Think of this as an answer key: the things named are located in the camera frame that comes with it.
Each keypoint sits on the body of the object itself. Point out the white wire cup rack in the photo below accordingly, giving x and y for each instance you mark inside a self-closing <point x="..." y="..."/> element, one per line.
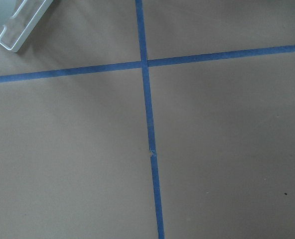
<point x="14" y="33"/>

